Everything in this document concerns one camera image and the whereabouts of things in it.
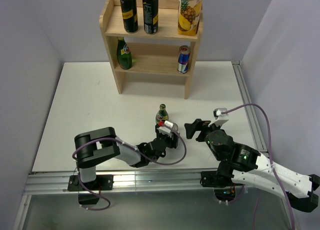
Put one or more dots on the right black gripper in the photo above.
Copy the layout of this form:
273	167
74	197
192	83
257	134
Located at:
197	124

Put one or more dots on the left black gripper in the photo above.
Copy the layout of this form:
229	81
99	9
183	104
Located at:
172	143

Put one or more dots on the green glass bottle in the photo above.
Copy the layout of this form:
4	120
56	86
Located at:
124	56
162	115

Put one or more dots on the blue silver can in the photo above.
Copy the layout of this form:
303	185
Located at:
183	59
175	127

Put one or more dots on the dark grey can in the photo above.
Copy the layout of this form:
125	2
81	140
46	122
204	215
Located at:
150	16

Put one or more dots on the black yellow tall can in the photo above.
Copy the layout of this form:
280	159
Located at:
129	15

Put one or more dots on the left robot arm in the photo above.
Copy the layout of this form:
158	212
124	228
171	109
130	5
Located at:
98	146

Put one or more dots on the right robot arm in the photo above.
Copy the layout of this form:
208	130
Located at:
243	165

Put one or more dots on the wooden two-tier shelf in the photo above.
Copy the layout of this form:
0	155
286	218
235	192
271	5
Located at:
159	37

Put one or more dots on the pineapple juice carton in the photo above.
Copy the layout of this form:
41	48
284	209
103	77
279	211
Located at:
189	16

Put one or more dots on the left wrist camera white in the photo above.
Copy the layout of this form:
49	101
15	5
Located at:
165	127

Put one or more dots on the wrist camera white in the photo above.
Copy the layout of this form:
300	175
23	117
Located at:
165	127
220	117

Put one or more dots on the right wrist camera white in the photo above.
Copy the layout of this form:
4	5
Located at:
220	117

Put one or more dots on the aluminium front rail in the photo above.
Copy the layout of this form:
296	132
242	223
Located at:
54	183

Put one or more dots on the aluminium side rail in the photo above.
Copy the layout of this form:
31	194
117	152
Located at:
257	133

